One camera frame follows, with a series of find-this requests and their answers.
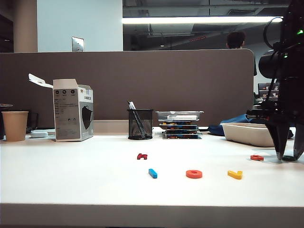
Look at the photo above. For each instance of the blue letter l magnet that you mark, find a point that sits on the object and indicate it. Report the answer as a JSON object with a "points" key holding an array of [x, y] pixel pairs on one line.
{"points": [[153, 173]]}

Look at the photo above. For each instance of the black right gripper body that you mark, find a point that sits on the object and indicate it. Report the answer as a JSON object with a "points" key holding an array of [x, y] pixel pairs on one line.
{"points": [[291, 99]]}

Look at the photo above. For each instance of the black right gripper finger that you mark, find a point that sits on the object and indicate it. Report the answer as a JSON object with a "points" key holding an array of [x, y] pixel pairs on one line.
{"points": [[279, 137], [299, 142]]}

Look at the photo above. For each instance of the orange letter o magnet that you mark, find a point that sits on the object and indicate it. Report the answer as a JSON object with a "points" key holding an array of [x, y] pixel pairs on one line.
{"points": [[189, 174]]}

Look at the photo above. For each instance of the orange-red letter a magnet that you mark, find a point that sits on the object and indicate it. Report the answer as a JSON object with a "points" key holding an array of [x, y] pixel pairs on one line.
{"points": [[257, 158]]}

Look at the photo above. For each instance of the black pen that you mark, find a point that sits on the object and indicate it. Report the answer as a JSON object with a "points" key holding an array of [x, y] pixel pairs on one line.
{"points": [[130, 105]]}

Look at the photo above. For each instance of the dark monitor screen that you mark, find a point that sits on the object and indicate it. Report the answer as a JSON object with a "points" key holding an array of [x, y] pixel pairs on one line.
{"points": [[263, 91]]}

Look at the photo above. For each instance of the yellow letter v magnet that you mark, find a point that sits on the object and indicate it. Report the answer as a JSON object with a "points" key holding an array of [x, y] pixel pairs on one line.
{"points": [[235, 175]]}

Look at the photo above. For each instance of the white oval paper bowl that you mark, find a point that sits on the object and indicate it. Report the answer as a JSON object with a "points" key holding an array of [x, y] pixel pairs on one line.
{"points": [[247, 135]]}

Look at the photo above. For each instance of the white face mask box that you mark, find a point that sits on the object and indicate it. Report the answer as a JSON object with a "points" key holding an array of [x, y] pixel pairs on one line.
{"points": [[69, 114]]}

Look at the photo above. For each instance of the metal wall plate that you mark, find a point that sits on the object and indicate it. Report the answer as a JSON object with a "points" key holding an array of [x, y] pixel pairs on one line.
{"points": [[78, 44]]}

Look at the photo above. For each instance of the blue clog shoe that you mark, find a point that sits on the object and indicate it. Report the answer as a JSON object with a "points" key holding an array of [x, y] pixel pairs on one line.
{"points": [[235, 120]]}

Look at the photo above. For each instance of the white earbuds case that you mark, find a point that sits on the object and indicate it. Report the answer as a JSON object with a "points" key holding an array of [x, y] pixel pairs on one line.
{"points": [[39, 134]]}

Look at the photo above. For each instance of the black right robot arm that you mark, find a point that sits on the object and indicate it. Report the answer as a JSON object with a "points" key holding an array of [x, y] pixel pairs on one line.
{"points": [[292, 59]]}

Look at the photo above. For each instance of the black mesh pen holder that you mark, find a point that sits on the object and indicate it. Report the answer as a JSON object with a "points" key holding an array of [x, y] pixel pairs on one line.
{"points": [[140, 126]]}

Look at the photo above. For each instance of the person in dark printed shirt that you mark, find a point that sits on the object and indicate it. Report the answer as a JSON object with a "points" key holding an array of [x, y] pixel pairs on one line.
{"points": [[235, 40]]}

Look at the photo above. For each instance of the ceiling light strip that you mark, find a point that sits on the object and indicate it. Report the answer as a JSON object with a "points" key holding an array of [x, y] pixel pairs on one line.
{"points": [[190, 20]]}

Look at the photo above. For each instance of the clear plastic tray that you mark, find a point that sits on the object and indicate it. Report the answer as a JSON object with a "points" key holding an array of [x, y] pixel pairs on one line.
{"points": [[178, 113]]}

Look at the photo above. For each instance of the green letter e magnet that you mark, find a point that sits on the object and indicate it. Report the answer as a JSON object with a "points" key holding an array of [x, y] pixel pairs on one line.
{"points": [[288, 158]]}

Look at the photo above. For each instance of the brown desk partition panel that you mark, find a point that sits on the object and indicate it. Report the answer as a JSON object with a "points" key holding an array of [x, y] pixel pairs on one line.
{"points": [[142, 78]]}

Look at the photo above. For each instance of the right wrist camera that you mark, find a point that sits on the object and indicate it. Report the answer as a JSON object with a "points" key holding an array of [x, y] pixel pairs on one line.
{"points": [[255, 113]]}

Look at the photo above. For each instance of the red letter h magnet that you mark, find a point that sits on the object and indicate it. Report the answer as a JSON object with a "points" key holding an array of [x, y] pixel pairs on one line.
{"points": [[142, 156]]}

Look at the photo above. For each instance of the brown paper cup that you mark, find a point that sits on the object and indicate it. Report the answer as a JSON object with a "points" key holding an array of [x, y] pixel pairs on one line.
{"points": [[14, 126]]}

